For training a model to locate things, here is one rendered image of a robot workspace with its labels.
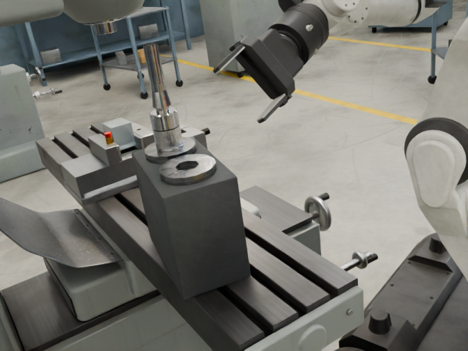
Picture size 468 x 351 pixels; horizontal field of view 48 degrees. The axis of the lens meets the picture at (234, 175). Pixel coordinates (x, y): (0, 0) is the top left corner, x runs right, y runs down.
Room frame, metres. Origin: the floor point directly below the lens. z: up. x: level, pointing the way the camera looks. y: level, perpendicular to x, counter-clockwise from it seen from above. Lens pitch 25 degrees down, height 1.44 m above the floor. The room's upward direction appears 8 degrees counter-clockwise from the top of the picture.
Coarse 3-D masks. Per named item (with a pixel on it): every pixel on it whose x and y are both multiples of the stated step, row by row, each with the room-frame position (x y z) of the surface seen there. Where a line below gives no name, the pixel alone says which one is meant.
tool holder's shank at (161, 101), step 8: (144, 48) 0.84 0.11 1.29; (152, 48) 0.84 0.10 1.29; (152, 56) 0.84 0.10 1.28; (152, 64) 0.84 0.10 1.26; (160, 64) 0.85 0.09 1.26; (152, 72) 0.84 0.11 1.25; (160, 72) 0.84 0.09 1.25; (152, 80) 0.84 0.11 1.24; (160, 80) 0.84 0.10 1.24; (152, 88) 0.85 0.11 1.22; (160, 88) 0.84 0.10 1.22; (152, 96) 0.85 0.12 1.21; (160, 96) 0.84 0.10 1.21; (168, 96) 0.85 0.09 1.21; (160, 104) 0.84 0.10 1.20; (168, 104) 0.84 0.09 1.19; (160, 112) 0.84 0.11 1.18
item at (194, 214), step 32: (160, 160) 0.81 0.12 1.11; (192, 160) 0.78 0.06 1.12; (160, 192) 0.70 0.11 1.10; (192, 192) 0.70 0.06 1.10; (224, 192) 0.71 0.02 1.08; (160, 224) 0.74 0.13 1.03; (192, 224) 0.69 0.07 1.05; (224, 224) 0.71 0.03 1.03; (192, 256) 0.69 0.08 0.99; (224, 256) 0.71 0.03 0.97; (192, 288) 0.69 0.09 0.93
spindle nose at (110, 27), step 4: (96, 24) 1.13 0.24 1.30; (100, 24) 1.13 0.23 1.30; (104, 24) 1.13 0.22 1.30; (108, 24) 1.13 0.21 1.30; (112, 24) 1.14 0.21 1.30; (96, 28) 1.13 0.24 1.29; (100, 28) 1.13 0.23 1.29; (104, 28) 1.13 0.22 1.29; (108, 28) 1.13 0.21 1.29; (112, 28) 1.13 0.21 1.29; (116, 28) 1.15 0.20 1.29; (96, 32) 1.13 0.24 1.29; (100, 32) 1.13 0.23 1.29; (104, 32) 1.13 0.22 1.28; (108, 32) 1.13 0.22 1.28; (112, 32) 1.13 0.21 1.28
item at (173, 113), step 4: (172, 108) 0.86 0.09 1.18; (152, 112) 0.85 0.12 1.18; (156, 112) 0.85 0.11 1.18; (168, 112) 0.84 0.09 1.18; (172, 112) 0.84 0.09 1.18; (176, 112) 0.85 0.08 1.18; (152, 116) 0.84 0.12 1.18; (156, 116) 0.83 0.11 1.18; (160, 116) 0.83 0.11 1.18; (164, 116) 0.83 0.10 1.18; (168, 116) 0.83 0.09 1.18; (172, 116) 0.83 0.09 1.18; (156, 120) 0.83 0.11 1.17; (160, 120) 0.83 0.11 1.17
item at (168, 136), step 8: (152, 120) 0.84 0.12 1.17; (168, 120) 0.83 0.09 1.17; (176, 120) 0.84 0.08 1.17; (160, 128) 0.83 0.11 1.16; (168, 128) 0.83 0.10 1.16; (176, 128) 0.84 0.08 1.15; (160, 136) 0.83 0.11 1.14; (168, 136) 0.83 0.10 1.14; (176, 136) 0.83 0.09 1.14; (160, 144) 0.83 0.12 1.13; (168, 144) 0.83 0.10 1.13; (176, 144) 0.83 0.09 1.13
